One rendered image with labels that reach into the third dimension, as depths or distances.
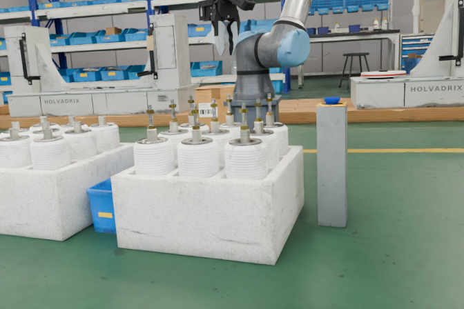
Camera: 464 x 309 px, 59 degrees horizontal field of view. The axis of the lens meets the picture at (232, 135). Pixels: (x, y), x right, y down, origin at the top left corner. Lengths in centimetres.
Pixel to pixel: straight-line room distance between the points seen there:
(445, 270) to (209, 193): 50
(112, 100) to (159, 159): 229
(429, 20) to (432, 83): 428
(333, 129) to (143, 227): 51
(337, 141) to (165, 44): 224
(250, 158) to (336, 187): 28
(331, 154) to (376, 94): 185
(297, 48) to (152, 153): 60
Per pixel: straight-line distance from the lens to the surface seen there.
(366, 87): 288
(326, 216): 111
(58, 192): 113
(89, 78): 642
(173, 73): 311
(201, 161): 93
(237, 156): 89
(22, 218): 124
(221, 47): 115
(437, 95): 295
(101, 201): 114
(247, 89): 141
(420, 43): 632
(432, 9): 719
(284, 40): 132
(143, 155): 99
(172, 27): 311
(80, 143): 126
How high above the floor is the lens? 43
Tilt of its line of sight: 10 degrees down
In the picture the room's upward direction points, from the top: 3 degrees counter-clockwise
